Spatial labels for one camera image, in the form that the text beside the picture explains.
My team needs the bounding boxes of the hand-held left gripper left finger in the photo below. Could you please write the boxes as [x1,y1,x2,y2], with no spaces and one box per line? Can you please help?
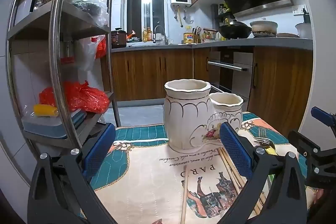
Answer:
[28,123,117,224]

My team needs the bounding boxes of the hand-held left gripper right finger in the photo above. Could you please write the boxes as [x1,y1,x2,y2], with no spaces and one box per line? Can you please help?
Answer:
[219,122,307,224]

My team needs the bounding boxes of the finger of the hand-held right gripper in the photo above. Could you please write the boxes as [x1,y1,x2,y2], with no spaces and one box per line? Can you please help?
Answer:
[288,130,336,188]
[310,106,336,135]

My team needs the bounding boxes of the wooden chopstick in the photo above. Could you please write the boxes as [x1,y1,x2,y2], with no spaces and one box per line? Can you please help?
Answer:
[219,147,263,215]
[223,147,266,210]
[180,165,188,224]

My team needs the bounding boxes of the yellow tulip handle fork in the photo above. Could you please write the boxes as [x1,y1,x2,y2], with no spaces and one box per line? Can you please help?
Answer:
[254,136,278,157]

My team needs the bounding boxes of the white ceramic double utensil holder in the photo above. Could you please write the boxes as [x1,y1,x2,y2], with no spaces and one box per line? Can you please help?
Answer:
[164,79,244,150]

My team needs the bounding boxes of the large red plastic bag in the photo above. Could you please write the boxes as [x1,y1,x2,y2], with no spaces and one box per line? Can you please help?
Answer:
[39,80,110,113]

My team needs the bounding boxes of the printed tablecloth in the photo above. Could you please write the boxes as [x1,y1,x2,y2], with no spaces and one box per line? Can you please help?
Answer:
[89,111,319,224]

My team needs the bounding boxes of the pale blue storage box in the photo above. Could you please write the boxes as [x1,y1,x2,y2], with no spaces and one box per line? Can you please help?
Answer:
[22,110,87,139]

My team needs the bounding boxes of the yellow packet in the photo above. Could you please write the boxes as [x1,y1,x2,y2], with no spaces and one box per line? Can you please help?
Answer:
[33,105,59,117]

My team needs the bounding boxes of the built-in steel oven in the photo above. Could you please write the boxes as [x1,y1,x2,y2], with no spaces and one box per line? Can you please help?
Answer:
[207,51,254,98]

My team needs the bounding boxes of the wooden base cabinets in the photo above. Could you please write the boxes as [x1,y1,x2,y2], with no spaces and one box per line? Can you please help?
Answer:
[101,47,314,135]

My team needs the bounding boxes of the white pot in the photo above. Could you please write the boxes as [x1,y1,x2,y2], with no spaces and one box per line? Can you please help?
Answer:
[295,22,313,39]

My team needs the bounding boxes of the white plastic bag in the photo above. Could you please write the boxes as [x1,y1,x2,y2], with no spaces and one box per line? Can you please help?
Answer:
[79,35,105,75]

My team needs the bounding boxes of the grey kitchen countertop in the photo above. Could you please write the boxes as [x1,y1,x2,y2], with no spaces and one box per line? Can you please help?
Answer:
[111,38,314,51]

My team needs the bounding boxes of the small red plastic bag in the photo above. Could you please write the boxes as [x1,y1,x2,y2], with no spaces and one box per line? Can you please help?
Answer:
[95,36,108,59]

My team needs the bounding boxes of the clay casserole pot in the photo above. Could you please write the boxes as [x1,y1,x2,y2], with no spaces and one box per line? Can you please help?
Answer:
[250,21,278,38]

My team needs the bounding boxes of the dark red pressure cooker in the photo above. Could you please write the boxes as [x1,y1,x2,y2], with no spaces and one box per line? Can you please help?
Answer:
[111,28,128,48]

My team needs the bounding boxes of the condiment bottles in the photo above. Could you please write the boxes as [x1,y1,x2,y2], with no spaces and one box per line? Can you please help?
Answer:
[202,31,226,42]

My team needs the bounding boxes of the black wok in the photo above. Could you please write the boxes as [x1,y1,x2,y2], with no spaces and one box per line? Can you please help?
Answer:
[203,19,252,39]

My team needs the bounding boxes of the knife block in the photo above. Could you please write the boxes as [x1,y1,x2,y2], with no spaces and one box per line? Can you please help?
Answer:
[192,26,202,42]

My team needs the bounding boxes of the yellow oil bottles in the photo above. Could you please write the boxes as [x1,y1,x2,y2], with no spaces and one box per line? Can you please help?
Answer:
[142,27,153,42]

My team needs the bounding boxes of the steel shelf rack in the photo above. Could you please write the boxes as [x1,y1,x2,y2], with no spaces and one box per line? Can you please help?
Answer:
[5,0,121,148]

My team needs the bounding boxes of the chrome faucet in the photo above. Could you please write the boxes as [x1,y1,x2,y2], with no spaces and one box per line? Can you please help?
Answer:
[154,25,168,44]

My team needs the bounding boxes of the black spice rack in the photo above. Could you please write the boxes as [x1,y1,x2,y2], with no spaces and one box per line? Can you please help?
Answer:
[211,4,235,20]

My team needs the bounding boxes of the clear bag with dark contents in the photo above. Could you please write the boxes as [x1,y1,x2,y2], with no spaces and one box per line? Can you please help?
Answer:
[66,0,109,28]

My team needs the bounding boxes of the kitchen window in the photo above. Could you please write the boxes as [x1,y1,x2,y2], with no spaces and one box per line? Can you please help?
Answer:
[125,0,167,42]

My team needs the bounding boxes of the white appliance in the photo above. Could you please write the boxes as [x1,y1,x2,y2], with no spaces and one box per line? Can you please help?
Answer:
[14,0,40,25]

